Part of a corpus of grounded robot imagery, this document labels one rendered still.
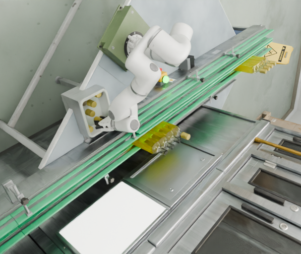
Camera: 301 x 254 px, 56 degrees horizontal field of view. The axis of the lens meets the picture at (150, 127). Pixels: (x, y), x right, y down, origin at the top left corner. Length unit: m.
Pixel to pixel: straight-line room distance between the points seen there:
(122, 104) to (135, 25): 0.54
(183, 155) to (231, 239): 0.56
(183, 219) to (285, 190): 0.54
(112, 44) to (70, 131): 0.50
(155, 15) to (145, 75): 0.80
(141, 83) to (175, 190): 0.62
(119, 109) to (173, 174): 0.55
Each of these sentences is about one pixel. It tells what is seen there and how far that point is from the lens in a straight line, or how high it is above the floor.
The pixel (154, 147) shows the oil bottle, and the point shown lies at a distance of 1.52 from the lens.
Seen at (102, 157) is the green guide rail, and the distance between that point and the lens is 1.50.
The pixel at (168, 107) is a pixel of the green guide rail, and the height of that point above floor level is 0.92.
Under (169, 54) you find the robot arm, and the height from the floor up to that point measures 1.30.
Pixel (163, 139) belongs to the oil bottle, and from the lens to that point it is 1.56.
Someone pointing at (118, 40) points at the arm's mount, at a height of 0.84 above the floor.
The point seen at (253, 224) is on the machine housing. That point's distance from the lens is 1.42.
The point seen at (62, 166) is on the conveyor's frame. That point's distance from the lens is 1.49.
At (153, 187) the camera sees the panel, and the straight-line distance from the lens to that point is 1.51.
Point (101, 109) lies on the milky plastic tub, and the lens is 1.60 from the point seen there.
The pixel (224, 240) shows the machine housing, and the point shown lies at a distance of 1.36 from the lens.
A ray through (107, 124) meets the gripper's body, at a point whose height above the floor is 0.97.
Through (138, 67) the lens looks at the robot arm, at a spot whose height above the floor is 1.22.
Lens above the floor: 1.96
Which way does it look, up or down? 38 degrees down
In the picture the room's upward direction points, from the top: 112 degrees clockwise
